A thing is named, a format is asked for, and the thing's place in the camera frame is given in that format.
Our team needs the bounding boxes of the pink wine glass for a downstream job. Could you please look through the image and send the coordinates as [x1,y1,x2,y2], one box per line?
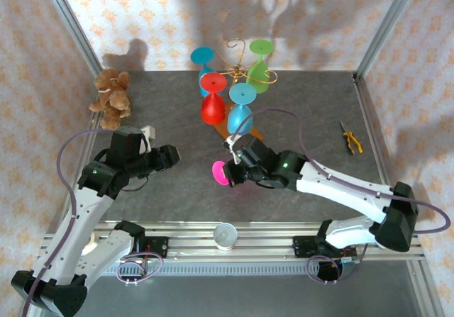
[211,160,231,187]

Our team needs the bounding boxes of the light blue wine glass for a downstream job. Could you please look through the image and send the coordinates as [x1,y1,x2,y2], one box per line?
[226,82,257,136]

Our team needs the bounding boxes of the red wine glass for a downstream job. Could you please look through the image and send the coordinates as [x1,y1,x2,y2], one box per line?
[199,72,228,126]

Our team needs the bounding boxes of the green wine glass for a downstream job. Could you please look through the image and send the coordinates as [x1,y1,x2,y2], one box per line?
[245,39,275,95]

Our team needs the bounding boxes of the brown teddy bear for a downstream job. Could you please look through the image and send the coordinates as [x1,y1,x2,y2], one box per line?
[88,68,133,131]

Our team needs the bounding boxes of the silver tin can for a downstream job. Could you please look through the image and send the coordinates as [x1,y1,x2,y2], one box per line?
[214,223,238,251]

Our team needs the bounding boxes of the yellow black pliers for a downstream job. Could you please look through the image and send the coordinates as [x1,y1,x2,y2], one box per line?
[339,120,364,155]

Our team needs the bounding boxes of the white tape roll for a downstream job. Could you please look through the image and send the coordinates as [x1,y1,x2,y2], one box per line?
[81,233,100,257]

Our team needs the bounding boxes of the aluminium table edge rail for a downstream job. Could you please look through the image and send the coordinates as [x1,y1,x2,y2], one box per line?
[45,111,104,233]
[353,72,397,226]

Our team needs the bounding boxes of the gold wire rack wooden base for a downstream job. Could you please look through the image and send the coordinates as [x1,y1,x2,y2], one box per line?
[211,39,278,143]

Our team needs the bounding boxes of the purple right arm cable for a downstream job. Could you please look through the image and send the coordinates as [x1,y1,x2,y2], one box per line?
[232,108,450,233]

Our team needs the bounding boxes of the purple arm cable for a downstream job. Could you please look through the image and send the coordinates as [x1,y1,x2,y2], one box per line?
[232,108,450,233]
[21,128,121,317]

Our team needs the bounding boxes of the aluminium mounting rail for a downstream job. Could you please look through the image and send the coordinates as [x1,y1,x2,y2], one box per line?
[38,221,425,261]

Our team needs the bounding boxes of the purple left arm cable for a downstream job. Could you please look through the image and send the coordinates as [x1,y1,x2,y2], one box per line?
[21,128,121,317]

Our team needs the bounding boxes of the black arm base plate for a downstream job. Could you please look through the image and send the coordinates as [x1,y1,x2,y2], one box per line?
[292,236,320,260]
[141,236,170,260]

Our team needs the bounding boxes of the grey slotted cable duct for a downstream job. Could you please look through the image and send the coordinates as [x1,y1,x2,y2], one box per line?
[106,262,320,276]

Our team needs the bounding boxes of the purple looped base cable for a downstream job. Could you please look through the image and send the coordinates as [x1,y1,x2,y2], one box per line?
[116,252,165,285]
[306,244,368,284]

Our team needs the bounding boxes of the aluminium frame post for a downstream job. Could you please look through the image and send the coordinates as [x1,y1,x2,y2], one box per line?
[356,0,423,79]
[38,0,104,75]

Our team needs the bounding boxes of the aluminium frame profile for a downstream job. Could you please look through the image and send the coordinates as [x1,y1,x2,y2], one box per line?
[407,260,445,317]

